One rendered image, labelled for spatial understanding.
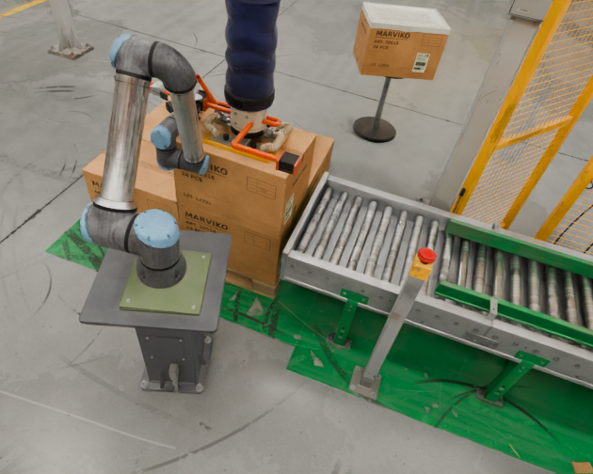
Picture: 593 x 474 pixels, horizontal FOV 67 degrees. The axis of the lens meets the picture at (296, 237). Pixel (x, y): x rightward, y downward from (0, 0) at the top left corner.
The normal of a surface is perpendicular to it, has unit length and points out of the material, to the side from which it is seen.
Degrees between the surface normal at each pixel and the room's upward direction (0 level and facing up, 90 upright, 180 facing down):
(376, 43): 90
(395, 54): 90
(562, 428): 0
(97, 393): 0
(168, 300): 4
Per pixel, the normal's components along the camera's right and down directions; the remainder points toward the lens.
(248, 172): -0.37, 0.64
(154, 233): 0.23, -0.63
